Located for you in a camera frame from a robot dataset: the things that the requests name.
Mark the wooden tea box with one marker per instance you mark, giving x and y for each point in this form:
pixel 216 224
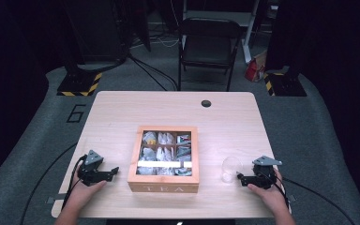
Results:
pixel 164 184

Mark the person's right hand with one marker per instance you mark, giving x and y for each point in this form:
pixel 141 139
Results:
pixel 270 195

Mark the black folding chair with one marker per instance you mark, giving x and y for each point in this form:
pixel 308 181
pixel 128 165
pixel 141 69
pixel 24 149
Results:
pixel 209 47

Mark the person's left hand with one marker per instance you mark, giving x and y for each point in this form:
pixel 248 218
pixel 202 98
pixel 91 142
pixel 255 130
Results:
pixel 82 193

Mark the black equipment rack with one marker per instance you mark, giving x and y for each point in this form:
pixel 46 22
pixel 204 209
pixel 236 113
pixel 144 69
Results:
pixel 97 28

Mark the black stand base striped edge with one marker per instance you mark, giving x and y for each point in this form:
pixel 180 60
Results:
pixel 79 82
pixel 286 84

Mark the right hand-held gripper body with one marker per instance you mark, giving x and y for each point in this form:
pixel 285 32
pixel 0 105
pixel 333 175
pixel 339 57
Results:
pixel 264 175

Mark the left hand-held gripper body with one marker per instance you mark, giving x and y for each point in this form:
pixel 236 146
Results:
pixel 90 173

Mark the pile of tea bags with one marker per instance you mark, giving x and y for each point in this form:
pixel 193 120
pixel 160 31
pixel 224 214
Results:
pixel 165 153

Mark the clear glass cup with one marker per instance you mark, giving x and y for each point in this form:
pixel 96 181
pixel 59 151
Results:
pixel 231 170

